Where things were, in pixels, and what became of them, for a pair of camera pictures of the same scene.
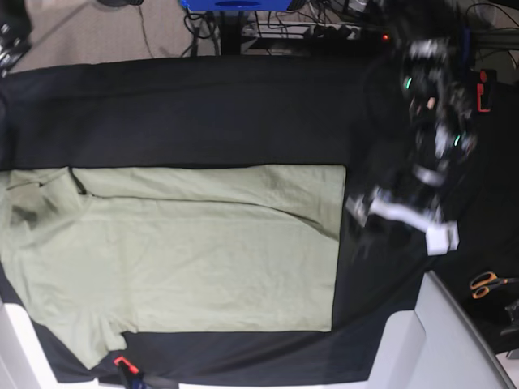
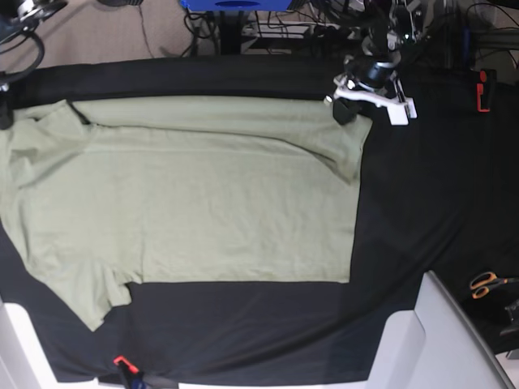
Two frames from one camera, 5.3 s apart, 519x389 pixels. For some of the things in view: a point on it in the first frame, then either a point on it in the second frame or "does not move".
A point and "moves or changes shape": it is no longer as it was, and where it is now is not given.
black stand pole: (230, 25) does not move
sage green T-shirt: (239, 248) moves or changes shape
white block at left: (23, 361) does not move
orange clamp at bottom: (126, 363) does not move
